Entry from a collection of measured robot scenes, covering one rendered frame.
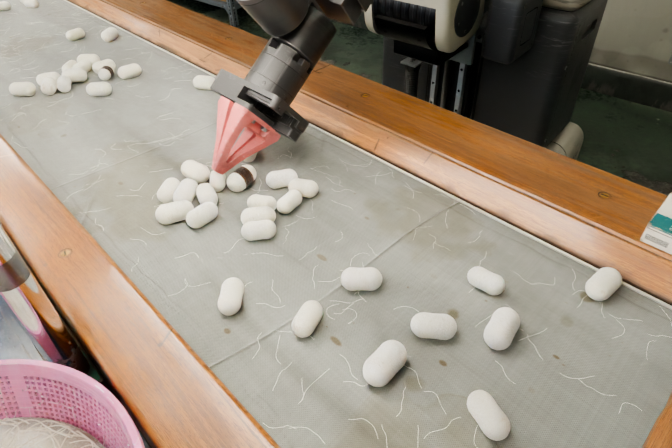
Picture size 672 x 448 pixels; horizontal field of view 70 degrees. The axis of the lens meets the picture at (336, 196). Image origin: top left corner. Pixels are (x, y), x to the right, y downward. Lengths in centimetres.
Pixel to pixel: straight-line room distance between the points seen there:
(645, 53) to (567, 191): 198
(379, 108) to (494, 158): 17
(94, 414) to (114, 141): 38
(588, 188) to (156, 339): 42
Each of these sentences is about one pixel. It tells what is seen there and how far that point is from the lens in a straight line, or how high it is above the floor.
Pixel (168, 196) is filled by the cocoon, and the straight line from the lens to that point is 54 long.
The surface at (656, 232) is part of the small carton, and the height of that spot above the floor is 78.
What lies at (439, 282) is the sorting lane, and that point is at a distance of 44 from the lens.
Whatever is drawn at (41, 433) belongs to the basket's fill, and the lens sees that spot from 43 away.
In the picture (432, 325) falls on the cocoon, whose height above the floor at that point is 76.
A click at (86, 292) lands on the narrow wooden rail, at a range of 45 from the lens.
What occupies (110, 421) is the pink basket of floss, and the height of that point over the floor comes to 75.
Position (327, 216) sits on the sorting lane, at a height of 74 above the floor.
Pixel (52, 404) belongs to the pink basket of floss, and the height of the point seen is 74.
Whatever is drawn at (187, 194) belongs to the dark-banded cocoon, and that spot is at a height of 76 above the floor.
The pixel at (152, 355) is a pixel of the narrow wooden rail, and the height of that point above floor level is 76.
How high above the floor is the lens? 107
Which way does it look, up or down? 39 degrees down
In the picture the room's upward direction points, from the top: 2 degrees counter-clockwise
